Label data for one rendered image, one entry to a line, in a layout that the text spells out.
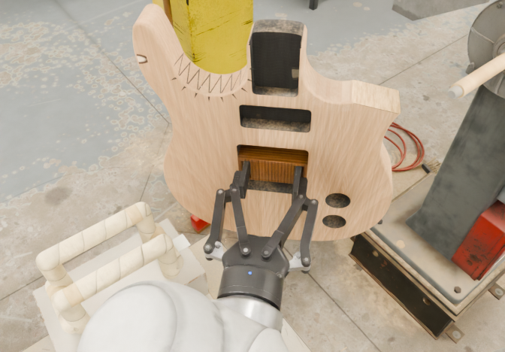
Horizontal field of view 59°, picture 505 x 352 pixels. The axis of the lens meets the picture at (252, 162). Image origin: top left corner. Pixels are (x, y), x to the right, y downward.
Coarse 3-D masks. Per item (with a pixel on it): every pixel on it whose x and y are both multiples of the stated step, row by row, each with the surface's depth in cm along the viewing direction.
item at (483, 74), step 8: (504, 56) 96; (488, 64) 95; (496, 64) 95; (504, 64) 96; (472, 72) 94; (480, 72) 93; (488, 72) 93; (496, 72) 95; (464, 80) 91; (472, 80) 91; (480, 80) 92; (464, 88) 90; (472, 88) 91
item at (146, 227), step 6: (150, 210) 79; (150, 216) 79; (144, 222) 78; (150, 222) 79; (138, 228) 80; (144, 228) 79; (150, 228) 80; (144, 234) 81; (150, 234) 81; (144, 240) 82
